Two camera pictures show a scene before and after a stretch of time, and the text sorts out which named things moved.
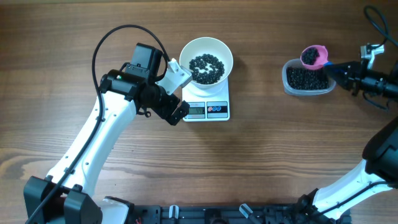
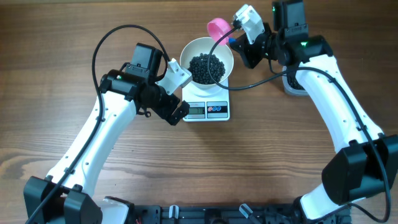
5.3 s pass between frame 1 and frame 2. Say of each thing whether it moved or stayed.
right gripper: moved
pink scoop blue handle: moved
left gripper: stayed
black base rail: stayed
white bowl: stayed
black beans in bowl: stayed
